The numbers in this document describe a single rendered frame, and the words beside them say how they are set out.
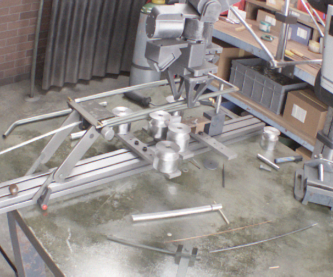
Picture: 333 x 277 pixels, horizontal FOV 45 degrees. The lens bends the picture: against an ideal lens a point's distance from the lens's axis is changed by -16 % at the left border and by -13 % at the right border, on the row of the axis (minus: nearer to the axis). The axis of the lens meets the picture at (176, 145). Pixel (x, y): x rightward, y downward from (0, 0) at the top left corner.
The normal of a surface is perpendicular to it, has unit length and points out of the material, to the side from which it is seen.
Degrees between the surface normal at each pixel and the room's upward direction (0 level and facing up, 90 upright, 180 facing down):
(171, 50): 90
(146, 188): 0
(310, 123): 90
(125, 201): 0
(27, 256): 90
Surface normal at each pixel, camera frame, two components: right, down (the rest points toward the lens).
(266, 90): -0.75, 0.22
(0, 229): 0.15, -0.87
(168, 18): 0.34, 0.72
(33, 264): 0.65, 0.45
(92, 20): -0.18, 0.44
